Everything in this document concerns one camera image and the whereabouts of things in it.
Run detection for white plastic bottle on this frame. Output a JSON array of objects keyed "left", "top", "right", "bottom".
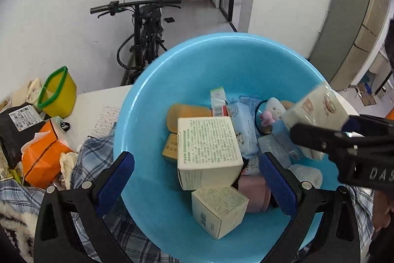
[{"left": 289, "top": 163, "right": 323, "bottom": 189}]

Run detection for white tissue pack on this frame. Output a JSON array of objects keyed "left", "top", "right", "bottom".
[{"left": 280, "top": 81, "right": 349, "bottom": 131}]

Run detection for orange top square box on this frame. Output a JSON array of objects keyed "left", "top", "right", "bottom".
[{"left": 191, "top": 187, "right": 249, "bottom": 240}]

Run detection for large cream box green text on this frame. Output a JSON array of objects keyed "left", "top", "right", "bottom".
[{"left": 177, "top": 116, "right": 244, "bottom": 191}]

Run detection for translucent orange soap case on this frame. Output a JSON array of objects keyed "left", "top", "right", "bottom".
[{"left": 166, "top": 104, "right": 212, "bottom": 134}]

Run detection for blue tissue pack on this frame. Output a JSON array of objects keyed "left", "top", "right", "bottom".
[{"left": 258, "top": 120, "right": 303, "bottom": 169}]

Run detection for person's right hand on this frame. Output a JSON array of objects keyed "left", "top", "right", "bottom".
[{"left": 373, "top": 190, "right": 393, "bottom": 232}]

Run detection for orange chair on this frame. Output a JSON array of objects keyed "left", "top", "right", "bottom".
[{"left": 385, "top": 109, "right": 394, "bottom": 120}]

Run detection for black white fuzzy cloth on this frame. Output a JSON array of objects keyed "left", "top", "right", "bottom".
[{"left": 1, "top": 202, "right": 37, "bottom": 263}]

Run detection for pink rolled cloth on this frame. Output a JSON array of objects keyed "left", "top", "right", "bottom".
[{"left": 238, "top": 175, "right": 271, "bottom": 213}]

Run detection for orange tissue box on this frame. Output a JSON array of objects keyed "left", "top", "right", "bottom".
[{"left": 21, "top": 119, "right": 75, "bottom": 189}]

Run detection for blue plaid shirt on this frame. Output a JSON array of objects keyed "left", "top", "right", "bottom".
[{"left": 0, "top": 123, "right": 375, "bottom": 263}]

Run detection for light blue wipes pack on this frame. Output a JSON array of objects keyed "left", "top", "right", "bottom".
[{"left": 226, "top": 101, "right": 259, "bottom": 159}]

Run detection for blue plastic basin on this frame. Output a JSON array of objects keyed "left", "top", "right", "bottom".
[{"left": 113, "top": 33, "right": 324, "bottom": 262}]

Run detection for red white cigarette box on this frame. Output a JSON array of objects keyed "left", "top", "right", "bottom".
[{"left": 210, "top": 87, "right": 228, "bottom": 117}]

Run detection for black parcel bag with label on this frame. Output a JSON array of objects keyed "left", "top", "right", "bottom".
[{"left": 0, "top": 103, "right": 45, "bottom": 169}]

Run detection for gold cigarette box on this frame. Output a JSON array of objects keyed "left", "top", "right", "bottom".
[{"left": 162, "top": 133, "right": 178, "bottom": 162}]

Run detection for yellow container green rim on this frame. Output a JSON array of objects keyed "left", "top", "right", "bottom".
[{"left": 37, "top": 66, "right": 77, "bottom": 119}]

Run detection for cream cloth bag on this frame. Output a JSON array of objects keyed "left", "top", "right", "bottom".
[{"left": 0, "top": 77, "right": 42, "bottom": 111}]

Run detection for black folding bicycle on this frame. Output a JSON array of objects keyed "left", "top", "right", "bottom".
[{"left": 90, "top": 0, "right": 182, "bottom": 86}]

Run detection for white pink plush hair tie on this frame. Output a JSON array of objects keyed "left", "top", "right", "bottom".
[{"left": 254, "top": 97, "right": 288, "bottom": 136}]

